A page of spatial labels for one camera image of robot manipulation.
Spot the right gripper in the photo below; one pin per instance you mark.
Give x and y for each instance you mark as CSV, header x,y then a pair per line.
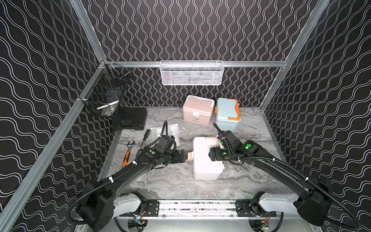
x,y
216,151

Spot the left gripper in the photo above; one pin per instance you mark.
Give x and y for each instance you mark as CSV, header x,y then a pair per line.
x,y
178,156

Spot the white gauze packet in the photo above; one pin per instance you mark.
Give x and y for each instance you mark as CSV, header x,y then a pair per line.
x,y
157,132
177,140
173,129

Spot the white pink first aid box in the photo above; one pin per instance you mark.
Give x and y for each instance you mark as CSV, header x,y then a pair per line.
x,y
203,167

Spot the blue orange first aid box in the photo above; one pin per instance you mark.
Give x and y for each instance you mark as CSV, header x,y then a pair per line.
x,y
227,114

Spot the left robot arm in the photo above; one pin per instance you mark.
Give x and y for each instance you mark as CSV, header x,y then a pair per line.
x,y
95,207

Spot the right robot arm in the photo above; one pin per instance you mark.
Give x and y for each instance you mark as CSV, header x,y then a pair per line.
x,y
313,196

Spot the black yellow screwdriver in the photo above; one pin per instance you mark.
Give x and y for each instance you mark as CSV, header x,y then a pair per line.
x,y
147,133

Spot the black plastic tool case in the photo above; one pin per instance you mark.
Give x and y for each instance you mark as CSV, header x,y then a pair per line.
x,y
129,119

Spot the orange handled adjustable wrench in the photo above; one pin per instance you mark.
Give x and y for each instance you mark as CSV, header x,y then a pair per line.
x,y
130,145

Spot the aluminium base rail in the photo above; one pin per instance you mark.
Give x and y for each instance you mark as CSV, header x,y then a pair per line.
x,y
130,206

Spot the white wire wall basket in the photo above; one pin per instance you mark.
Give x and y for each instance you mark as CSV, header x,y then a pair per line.
x,y
191,73

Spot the black wire wall basket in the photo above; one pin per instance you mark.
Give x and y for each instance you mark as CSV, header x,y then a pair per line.
x,y
106,95

